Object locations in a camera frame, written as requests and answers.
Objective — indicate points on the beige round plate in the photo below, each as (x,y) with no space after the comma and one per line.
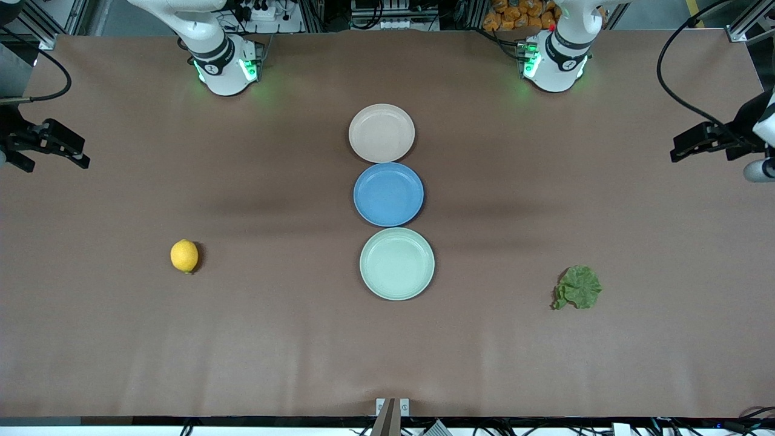
(381,133)

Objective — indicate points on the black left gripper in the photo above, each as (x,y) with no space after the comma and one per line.
(740,137)

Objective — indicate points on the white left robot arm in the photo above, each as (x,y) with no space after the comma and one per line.
(554,66)

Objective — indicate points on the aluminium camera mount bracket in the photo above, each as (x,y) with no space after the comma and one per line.
(392,412)

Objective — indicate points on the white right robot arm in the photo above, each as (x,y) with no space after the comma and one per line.
(221,66)

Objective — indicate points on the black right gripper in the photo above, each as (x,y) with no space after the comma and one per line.
(11,134)

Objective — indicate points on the blue round plate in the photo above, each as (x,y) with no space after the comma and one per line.
(388,195)

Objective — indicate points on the yellow lemon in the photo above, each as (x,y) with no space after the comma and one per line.
(184,256)

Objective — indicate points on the grey ribbed block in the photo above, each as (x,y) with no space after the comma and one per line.
(436,430)

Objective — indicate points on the green lettuce leaf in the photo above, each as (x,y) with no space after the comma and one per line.
(579,288)

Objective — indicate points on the aluminium frame rail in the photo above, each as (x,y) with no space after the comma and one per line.
(45,27)
(751,21)

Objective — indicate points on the grey box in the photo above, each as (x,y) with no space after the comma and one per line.
(12,69)

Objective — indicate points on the pale green round plate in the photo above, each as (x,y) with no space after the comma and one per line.
(396,264)

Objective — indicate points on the white power strip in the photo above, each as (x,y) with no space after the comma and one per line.
(266,13)

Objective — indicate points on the pile of orange fruits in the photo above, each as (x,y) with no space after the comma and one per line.
(514,15)

